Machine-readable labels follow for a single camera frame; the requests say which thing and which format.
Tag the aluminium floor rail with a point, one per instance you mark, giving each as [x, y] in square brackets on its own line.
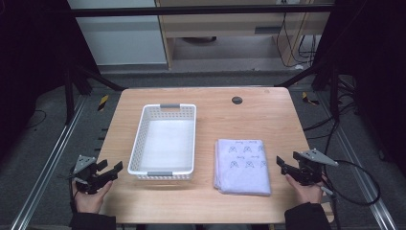
[48, 163]
[357, 166]

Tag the white cabinet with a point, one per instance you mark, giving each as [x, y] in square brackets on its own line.
[121, 38]

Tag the yellow black tape strip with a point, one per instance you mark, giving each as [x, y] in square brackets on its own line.
[102, 103]
[308, 99]

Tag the black metal frame stand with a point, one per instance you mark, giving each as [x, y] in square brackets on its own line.
[68, 96]
[333, 92]

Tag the person's left hand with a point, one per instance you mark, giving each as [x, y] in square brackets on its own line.
[89, 202]

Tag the person's right hand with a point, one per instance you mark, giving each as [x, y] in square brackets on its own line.
[308, 194]

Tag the white plastic basket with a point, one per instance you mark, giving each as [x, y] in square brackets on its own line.
[166, 143]

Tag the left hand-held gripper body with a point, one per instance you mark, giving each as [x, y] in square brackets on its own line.
[87, 179]

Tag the lilac printed towel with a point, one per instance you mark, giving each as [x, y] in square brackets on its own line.
[242, 172]

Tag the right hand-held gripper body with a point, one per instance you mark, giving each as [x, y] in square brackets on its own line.
[309, 172]

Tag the black horizontal frame bar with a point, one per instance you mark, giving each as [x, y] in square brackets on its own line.
[191, 11]

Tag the dark curtain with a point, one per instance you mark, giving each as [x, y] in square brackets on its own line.
[376, 80]
[32, 64]

